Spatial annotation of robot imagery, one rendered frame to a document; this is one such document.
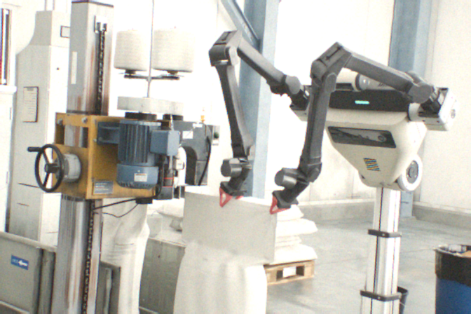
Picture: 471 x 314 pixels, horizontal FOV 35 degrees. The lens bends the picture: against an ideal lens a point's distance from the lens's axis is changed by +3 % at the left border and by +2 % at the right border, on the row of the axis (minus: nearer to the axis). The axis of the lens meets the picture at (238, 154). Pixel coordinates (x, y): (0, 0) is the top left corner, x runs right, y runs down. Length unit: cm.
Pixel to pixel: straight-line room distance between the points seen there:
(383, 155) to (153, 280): 139
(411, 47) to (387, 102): 872
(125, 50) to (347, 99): 90
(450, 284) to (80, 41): 279
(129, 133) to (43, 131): 407
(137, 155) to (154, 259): 111
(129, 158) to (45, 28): 421
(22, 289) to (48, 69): 335
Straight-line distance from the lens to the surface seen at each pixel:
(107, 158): 286
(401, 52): 1164
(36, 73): 689
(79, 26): 290
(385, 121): 285
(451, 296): 476
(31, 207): 692
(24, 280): 368
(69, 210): 292
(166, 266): 366
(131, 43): 302
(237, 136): 279
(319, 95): 245
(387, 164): 297
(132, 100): 269
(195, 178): 316
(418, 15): 1143
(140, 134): 271
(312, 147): 256
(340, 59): 240
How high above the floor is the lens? 138
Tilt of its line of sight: 3 degrees down
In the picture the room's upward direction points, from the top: 4 degrees clockwise
